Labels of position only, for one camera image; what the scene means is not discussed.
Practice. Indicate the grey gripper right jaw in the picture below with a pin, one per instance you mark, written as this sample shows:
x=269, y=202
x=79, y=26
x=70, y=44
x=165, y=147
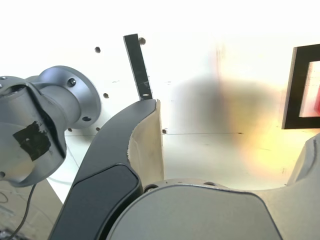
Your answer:
x=195, y=215

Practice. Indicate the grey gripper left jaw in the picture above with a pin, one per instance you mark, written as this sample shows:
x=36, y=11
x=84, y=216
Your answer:
x=100, y=185

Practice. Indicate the red cube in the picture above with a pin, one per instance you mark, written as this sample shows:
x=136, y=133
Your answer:
x=318, y=100

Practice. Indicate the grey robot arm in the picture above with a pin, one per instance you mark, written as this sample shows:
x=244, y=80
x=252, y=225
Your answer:
x=62, y=100

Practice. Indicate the black tape square outline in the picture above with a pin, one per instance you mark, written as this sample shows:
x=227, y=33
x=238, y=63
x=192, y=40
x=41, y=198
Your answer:
x=295, y=87

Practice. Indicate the black tape strip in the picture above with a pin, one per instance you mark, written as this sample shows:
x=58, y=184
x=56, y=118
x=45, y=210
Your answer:
x=138, y=70

